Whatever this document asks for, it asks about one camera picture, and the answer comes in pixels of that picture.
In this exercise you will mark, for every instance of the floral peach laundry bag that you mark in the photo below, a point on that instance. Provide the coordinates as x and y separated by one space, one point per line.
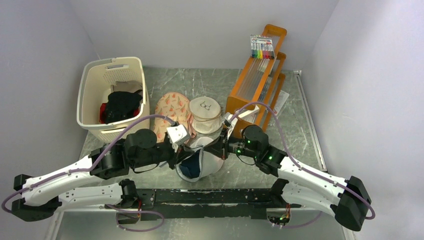
175 106

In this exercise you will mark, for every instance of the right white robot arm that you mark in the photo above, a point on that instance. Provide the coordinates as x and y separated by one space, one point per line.
347 200

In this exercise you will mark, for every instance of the white mesh laundry bag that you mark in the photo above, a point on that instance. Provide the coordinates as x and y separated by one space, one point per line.
209 164

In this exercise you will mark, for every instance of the orange wooden rack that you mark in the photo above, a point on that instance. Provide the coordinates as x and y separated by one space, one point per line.
261 79

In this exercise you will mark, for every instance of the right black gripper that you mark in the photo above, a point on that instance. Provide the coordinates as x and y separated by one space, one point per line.
220 147

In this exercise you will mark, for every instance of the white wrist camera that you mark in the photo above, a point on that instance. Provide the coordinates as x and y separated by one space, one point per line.
238 124
178 134

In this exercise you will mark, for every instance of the coloured marker pen pack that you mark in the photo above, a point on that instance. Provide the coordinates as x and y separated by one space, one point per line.
261 47

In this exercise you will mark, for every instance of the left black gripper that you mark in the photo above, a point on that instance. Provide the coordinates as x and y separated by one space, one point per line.
178 153

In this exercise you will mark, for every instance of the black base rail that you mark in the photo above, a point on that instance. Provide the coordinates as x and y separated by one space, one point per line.
254 203

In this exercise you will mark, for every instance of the dark blue bra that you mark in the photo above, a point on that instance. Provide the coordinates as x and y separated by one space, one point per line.
190 167

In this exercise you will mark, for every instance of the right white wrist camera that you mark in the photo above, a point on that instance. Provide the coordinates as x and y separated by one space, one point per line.
238 124

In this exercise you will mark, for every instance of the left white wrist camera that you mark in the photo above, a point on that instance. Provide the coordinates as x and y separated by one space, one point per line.
178 134

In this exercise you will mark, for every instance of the cream glasses-print laundry bag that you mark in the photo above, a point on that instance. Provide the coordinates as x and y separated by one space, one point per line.
206 113

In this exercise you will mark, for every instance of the cream plastic laundry basket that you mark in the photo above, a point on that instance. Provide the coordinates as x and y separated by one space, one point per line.
99 79

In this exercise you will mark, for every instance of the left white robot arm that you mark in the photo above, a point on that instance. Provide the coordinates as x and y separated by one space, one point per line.
99 178

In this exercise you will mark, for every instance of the red garment in basket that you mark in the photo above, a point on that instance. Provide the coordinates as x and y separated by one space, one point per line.
106 116

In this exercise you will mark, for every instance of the white paper leaflet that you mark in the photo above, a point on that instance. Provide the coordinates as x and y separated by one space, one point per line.
282 98

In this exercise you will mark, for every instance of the black garment in basket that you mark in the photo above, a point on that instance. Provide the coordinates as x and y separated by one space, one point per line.
123 101

